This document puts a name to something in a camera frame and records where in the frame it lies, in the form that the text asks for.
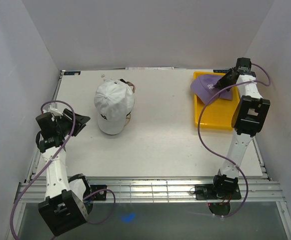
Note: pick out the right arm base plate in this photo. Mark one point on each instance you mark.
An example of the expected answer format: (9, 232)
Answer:
(207, 192)

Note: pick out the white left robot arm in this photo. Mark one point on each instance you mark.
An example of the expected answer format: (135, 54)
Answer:
(63, 208)

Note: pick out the yellow plastic bin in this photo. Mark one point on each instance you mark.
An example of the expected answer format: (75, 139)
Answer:
(219, 113)

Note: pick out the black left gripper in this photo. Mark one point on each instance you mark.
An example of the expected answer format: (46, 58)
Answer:
(79, 118)

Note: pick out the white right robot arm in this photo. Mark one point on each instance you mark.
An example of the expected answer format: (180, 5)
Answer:
(248, 120)

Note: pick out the lavender baseball cap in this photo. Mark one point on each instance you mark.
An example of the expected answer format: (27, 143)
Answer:
(204, 86)

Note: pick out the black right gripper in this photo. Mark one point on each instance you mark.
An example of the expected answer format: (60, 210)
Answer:
(221, 82)

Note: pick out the white baseball cap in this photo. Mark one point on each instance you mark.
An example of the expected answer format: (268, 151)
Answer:
(113, 104)

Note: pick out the gold wire hat stand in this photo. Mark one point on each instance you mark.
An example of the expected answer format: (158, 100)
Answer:
(127, 119)

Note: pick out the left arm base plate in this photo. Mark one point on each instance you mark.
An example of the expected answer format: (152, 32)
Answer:
(99, 196)

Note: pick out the aluminium frame rail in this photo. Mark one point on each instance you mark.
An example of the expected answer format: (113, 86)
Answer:
(178, 190)

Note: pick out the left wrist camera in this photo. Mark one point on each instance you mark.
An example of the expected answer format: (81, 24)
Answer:
(51, 109)

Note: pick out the beige baseball cap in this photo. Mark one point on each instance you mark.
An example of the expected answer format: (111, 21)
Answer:
(128, 86)

